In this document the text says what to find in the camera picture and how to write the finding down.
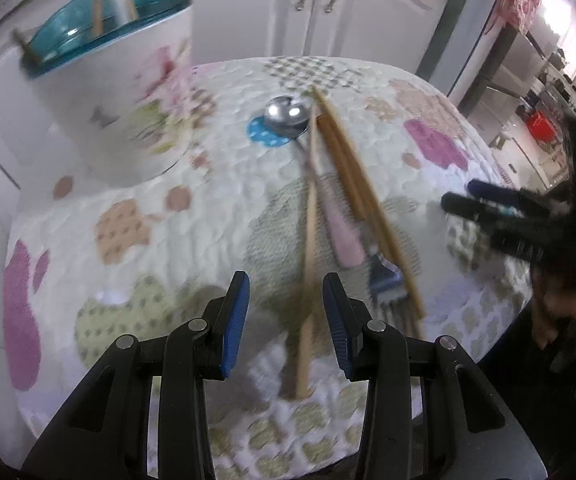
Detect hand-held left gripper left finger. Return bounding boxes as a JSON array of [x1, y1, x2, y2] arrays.
[[20, 270, 251, 480]]

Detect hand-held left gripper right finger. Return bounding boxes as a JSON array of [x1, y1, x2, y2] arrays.
[[322, 272, 549, 480]]

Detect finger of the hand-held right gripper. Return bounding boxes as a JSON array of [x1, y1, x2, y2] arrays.
[[440, 191, 565, 262], [467, 178, 570, 217]]

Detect blue-handled metal fork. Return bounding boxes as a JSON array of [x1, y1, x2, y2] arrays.
[[363, 240, 421, 331]]

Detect pile of wooden chopsticks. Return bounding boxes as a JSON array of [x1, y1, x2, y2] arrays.
[[310, 85, 426, 321]]

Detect metal spoon pink handle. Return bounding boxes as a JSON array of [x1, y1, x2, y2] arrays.
[[263, 95, 366, 268]]

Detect floral utensil holder teal lid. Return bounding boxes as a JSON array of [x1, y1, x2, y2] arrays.
[[18, 0, 194, 186]]

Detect white ceramic spoon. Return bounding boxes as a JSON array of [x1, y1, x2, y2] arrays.
[[103, 0, 129, 26]]

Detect person's right hand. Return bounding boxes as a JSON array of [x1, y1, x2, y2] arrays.
[[530, 270, 576, 361]]

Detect small stool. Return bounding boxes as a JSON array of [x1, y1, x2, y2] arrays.
[[490, 127, 519, 151]]

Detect red crate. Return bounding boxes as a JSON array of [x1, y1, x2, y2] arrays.
[[525, 111, 559, 142]]

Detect patchwork quilted table cover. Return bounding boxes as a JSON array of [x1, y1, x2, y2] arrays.
[[3, 55, 534, 480]]

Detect silver refrigerator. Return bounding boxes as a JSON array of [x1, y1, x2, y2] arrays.
[[460, 20, 559, 111]]

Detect white cabinet door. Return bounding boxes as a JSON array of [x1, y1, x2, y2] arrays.
[[183, 0, 324, 61], [313, 0, 469, 78]]

